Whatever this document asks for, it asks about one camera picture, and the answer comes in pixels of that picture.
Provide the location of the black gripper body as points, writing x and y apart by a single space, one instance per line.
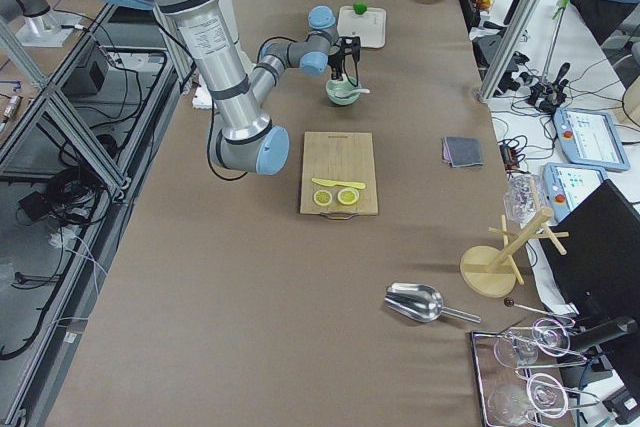
337 62

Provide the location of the white ceramic spoon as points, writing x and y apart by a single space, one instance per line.
341 93

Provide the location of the white steamed bun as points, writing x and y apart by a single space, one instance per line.
343 83

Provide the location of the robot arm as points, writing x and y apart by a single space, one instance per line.
244 136

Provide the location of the mint green bowl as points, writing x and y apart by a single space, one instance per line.
329 88

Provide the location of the clear glass bowl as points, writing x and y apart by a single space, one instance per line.
523 198

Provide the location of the green lime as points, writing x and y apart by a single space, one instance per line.
359 8

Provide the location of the cream rabbit tray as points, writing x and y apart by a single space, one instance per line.
370 26

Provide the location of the bamboo cutting board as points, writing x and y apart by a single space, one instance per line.
342 156

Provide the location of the yellow plastic knife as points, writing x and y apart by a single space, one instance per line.
339 183

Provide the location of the lemon slice stack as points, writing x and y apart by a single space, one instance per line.
322 198

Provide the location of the grey folded cloth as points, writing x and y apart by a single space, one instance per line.
461 151

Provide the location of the metal scoop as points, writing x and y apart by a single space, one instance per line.
422 303

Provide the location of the wooden cup tree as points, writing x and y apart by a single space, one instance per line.
492 272

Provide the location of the lower teach pendant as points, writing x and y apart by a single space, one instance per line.
567 185

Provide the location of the teach pendant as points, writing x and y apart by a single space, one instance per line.
590 138
567 185

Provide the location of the upper teach pendant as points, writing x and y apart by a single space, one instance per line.
590 138

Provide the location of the black monitor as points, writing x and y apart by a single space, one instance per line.
599 273

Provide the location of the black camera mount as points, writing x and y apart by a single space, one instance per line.
353 45

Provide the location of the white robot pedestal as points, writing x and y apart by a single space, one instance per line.
202 99

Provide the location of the aluminium frame post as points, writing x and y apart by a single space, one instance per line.
507 47

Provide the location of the black wire glass rack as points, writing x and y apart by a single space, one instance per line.
517 375

